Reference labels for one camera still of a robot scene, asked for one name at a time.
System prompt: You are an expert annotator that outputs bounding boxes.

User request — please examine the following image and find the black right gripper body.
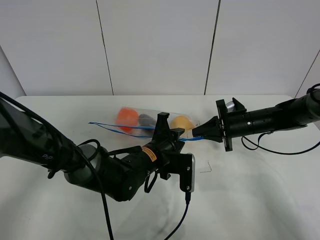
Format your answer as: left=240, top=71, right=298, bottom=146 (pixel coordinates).
left=216, top=97, right=247, bottom=152

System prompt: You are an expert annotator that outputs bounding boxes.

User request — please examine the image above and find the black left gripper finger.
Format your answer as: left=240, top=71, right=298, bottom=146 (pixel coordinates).
left=170, top=127, right=185, bottom=142
left=172, top=141, right=185, bottom=154

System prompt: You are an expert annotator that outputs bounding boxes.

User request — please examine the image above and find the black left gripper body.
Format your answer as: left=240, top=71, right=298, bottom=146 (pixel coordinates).
left=142, top=112, right=192, bottom=192

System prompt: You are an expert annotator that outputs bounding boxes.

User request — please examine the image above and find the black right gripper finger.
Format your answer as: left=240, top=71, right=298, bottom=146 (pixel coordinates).
left=203, top=135, right=223, bottom=143
left=192, top=116, right=222, bottom=137

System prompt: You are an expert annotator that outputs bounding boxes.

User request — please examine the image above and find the clear zip bag blue seal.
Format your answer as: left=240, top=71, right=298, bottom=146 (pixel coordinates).
left=90, top=106, right=203, bottom=142

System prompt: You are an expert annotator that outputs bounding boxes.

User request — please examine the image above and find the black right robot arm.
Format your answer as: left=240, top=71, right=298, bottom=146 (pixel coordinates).
left=192, top=84, right=320, bottom=152

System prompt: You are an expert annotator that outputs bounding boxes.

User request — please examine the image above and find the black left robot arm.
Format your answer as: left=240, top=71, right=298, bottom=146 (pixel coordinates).
left=0, top=94, right=195, bottom=202

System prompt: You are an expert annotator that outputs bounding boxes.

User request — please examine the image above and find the yellow pear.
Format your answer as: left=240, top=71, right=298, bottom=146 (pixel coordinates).
left=170, top=115, right=195, bottom=131

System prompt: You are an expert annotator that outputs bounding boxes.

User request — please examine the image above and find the purple eggplant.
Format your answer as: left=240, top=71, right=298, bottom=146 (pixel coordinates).
left=138, top=114, right=157, bottom=128

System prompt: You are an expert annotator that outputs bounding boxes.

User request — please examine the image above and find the orange fruit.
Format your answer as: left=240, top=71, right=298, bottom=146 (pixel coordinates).
left=115, top=107, right=139, bottom=133

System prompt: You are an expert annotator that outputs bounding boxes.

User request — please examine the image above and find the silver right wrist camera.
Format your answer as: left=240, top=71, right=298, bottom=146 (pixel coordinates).
left=225, top=101, right=236, bottom=113

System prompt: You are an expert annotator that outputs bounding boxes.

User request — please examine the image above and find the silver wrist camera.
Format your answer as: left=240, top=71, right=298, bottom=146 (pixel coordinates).
left=225, top=101, right=236, bottom=113
left=187, top=152, right=196, bottom=193

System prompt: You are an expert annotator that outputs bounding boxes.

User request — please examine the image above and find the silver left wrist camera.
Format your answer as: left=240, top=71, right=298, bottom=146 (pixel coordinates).
left=187, top=152, right=196, bottom=193

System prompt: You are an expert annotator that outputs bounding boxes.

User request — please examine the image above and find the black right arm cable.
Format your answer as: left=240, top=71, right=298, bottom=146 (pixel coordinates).
left=241, top=83, right=320, bottom=154

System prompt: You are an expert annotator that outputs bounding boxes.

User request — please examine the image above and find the black left camera cable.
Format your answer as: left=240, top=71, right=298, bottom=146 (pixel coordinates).
left=0, top=92, right=193, bottom=240

